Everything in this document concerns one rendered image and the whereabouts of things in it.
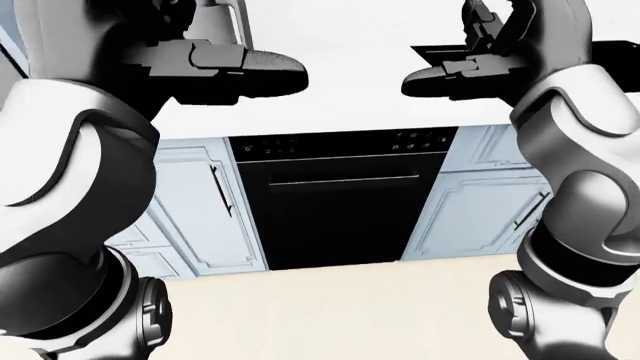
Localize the black right three-finger hand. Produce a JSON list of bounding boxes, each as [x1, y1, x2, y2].
[[400, 0, 596, 110]]

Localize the pale blue cabinet drawer front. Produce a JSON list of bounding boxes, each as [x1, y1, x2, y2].
[[439, 123, 540, 174]]

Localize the black left three-finger hand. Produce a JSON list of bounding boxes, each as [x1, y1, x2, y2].
[[28, 0, 309, 123]]

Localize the white electric kettle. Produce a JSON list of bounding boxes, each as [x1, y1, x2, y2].
[[183, 0, 257, 49]]

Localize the black cabinet bar handle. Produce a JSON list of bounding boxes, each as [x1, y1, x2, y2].
[[513, 190, 552, 232], [209, 164, 235, 219]]

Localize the black built-in dishwasher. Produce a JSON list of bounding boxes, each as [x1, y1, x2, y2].
[[227, 126, 460, 272]]

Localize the pale blue cabinet door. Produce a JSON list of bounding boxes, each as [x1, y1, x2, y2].
[[399, 172, 557, 262], [147, 136, 270, 279]]

